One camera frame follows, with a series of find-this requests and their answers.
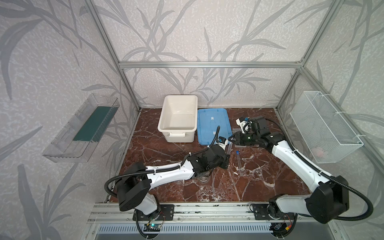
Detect right circuit board wires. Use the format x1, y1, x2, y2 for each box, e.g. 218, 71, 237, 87
269, 222, 293, 236

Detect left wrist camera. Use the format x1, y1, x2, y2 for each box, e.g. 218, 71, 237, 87
217, 137, 228, 148

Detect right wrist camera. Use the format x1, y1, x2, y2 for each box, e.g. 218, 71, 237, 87
236, 117, 251, 134

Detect blue plastic bin lid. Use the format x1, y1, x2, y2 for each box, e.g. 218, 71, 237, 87
197, 109, 232, 146

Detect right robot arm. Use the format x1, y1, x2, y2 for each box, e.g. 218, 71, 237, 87
230, 117, 374, 224

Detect pink object in basket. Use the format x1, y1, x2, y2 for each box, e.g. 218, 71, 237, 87
312, 147, 326, 158

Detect clear test tube rack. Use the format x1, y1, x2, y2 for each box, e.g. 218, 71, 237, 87
229, 128, 246, 148

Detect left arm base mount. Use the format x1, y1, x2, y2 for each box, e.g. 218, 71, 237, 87
133, 204, 175, 222

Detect clear glass flask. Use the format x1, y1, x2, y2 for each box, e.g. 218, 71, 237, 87
197, 175, 211, 184

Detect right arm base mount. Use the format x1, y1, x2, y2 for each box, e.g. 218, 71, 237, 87
249, 203, 295, 222

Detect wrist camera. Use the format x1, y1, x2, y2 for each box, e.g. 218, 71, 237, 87
236, 117, 251, 134
217, 137, 228, 148

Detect clear acrylic wall shelf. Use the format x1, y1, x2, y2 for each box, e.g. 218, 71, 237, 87
42, 94, 120, 163

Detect white plastic storage bin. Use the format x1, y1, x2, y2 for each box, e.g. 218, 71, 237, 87
158, 95, 198, 143

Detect blue capped test tube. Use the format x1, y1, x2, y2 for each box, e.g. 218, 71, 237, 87
226, 142, 233, 155
236, 151, 242, 171

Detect white wire mesh basket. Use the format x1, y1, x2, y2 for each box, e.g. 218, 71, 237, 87
290, 91, 364, 164

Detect green circuit board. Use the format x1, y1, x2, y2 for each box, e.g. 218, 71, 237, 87
144, 224, 162, 232

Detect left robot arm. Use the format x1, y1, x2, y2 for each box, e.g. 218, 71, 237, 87
104, 145, 230, 219

